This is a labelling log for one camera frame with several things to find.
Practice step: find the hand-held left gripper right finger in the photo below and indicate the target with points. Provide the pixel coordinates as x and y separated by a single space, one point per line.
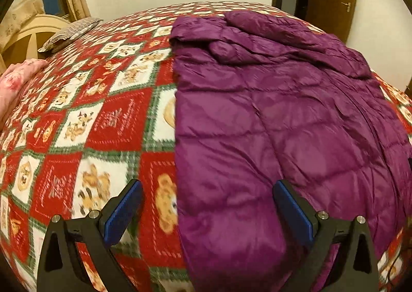
294 211

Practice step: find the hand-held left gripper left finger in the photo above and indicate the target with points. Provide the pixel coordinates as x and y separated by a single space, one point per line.
124 211

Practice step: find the purple puffer jacket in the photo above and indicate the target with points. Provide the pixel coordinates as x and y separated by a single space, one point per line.
257 118

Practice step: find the bed with red patterned quilt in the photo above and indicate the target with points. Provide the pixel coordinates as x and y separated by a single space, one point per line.
96 118

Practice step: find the pink folded blanket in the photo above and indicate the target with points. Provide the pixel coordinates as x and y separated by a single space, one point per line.
16 79

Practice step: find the grey striped pillow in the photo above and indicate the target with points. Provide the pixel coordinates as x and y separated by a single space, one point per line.
70 32

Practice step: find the cream wooden headboard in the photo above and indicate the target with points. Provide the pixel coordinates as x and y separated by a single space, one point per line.
32 37

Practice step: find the brown wooden door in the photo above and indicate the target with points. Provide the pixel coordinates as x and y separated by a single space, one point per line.
331 5

